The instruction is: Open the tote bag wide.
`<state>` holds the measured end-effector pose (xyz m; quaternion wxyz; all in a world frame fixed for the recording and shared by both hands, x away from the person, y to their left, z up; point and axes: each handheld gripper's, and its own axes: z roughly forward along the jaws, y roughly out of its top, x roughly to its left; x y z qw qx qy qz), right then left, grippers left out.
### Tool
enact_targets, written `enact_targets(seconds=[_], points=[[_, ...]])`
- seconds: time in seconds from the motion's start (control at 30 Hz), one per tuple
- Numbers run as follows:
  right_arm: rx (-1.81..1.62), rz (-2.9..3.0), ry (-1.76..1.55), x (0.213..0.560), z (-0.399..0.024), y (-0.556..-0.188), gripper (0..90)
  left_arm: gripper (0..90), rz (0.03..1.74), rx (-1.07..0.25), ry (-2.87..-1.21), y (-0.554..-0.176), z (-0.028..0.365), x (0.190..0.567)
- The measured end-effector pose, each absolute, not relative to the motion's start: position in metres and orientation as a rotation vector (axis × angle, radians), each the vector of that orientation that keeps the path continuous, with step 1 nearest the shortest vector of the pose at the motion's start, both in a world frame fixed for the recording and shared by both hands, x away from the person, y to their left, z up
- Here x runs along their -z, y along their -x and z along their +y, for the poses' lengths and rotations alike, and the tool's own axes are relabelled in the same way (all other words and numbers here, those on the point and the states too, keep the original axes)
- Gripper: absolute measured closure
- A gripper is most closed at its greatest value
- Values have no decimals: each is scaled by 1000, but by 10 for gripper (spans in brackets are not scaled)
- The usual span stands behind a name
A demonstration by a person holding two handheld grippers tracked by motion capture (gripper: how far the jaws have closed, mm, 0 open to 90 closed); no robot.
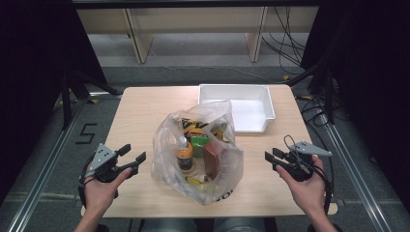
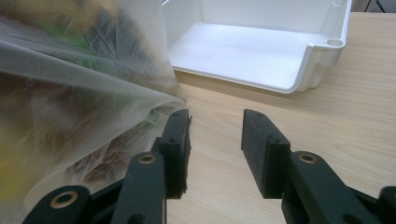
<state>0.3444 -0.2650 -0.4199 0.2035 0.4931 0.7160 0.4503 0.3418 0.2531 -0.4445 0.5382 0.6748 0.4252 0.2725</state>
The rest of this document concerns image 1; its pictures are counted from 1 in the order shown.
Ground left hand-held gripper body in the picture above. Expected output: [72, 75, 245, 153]
[86, 143, 132, 184]

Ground clear plastic bag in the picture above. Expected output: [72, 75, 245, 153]
[151, 100, 245, 206]

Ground right hand-held gripper cable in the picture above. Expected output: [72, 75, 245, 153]
[282, 134, 334, 217]

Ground brown carton box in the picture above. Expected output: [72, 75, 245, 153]
[202, 141, 224, 182]

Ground small yellow packet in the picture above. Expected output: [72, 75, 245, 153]
[185, 175, 207, 187]

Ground bundle of black cables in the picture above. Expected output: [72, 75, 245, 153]
[261, 6, 308, 75]

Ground dark curtain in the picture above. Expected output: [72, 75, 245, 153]
[301, 0, 410, 204]
[0, 0, 108, 204]

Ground person's left hand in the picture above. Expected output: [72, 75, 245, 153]
[84, 167, 133, 214]

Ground aluminium floor rail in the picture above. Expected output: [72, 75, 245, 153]
[6, 96, 89, 232]
[323, 124, 393, 232]

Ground beige desk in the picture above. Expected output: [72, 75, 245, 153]
[76, 5, 320, 65]

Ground person's right hand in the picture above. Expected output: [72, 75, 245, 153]
[275, 155, 327, 217]

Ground yellow black chips bag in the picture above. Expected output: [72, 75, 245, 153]
[175, 117, 233, 143]

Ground black metal stand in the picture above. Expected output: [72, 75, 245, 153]
[61, 69, 120, 130]
[286, 62, 337, 125]

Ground black floor cables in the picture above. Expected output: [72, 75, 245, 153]
[296, 93, 335, 129]

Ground orange drink bottle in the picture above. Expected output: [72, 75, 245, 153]
[175, 143, 194, 175]

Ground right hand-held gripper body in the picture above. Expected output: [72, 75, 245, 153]
[279, 140, 333, 182]

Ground white plastic tray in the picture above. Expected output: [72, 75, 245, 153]
[197, 83, 277, 134]

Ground green snack packet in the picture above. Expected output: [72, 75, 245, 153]
[190, 134, 211, 159]

